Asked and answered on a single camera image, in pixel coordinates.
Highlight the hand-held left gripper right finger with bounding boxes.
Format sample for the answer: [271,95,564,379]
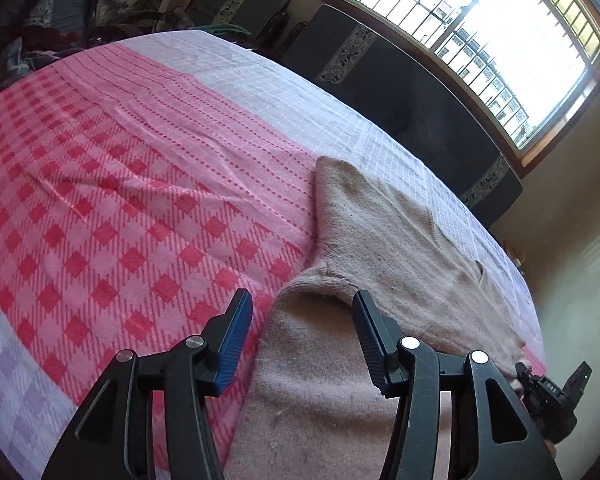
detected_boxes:
[353,289,564,480]

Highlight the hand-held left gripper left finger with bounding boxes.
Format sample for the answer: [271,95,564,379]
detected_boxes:
[41,288,254,480]

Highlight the beige knit sweater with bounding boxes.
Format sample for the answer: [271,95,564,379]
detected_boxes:
[225,156,528,480]

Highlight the pile of dark clothes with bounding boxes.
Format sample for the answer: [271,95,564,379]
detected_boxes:
[0,25,88,92]

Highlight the pink checked blanket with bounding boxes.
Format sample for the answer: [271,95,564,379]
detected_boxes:
[0,30,548,480]

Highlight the dark sofa with patterned trim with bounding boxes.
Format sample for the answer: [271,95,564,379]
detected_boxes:
[284,4,524,222]

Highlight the large barred window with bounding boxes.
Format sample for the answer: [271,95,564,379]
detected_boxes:
[275,0,600,178]

